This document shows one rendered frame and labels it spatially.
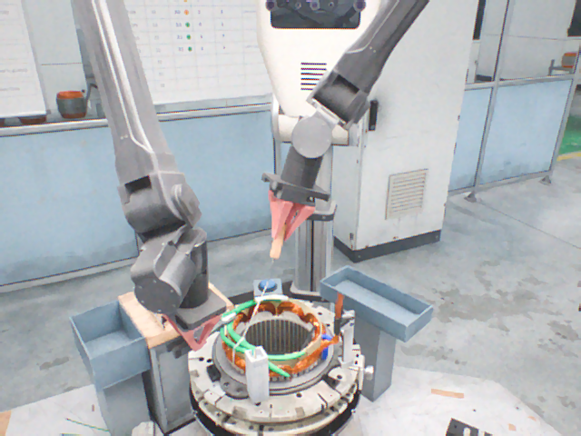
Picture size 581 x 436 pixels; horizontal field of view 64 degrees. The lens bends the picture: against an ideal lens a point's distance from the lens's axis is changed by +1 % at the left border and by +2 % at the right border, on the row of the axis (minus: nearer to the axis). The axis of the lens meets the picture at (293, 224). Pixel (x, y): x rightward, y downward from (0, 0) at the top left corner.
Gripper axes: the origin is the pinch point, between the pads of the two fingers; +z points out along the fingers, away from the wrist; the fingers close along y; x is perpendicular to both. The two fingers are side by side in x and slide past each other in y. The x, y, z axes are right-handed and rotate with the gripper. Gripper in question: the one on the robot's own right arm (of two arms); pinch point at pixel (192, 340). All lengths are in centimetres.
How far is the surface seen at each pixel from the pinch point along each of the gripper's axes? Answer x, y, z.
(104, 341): -2.2, -34.4, 26.3
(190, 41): 128, -197, 1
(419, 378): 59, 14, 43
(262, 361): 6.7, 9.2, 1.7
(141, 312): 4.8, -29.0, 17.8
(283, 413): 7.0, 14.3, 9.6
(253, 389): 4.9, 9.3, 6.8
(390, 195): 220, -102, 91
